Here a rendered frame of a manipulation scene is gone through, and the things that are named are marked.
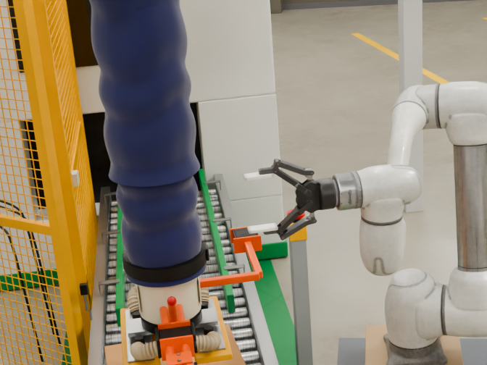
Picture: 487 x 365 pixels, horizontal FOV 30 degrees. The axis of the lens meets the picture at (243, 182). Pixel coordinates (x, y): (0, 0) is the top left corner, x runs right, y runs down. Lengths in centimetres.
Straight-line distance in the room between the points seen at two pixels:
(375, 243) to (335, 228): 369
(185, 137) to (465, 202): 88
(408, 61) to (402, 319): 322
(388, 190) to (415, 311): 68
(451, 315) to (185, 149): 98
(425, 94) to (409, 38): 313
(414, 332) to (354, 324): 201
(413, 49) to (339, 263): 142
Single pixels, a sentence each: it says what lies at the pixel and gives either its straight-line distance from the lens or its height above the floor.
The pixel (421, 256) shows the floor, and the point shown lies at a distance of 553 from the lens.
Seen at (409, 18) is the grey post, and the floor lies 129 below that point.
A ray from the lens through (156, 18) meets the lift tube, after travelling 218.
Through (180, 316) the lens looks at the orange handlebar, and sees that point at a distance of 240.
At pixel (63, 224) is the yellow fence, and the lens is 367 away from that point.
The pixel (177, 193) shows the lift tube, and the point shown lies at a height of 156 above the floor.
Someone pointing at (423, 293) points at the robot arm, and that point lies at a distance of 277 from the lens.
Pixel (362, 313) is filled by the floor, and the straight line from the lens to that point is 491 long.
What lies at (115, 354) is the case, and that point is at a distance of 287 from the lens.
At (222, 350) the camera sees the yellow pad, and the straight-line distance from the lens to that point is 246.
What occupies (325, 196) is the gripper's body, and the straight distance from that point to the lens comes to 216.
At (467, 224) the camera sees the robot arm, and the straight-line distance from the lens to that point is 273.
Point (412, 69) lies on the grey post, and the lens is 584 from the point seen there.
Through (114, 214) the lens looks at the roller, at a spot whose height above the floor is 54.
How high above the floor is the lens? 238
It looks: 20 degrees down
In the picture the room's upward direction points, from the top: 5 degrees counter-clockwise
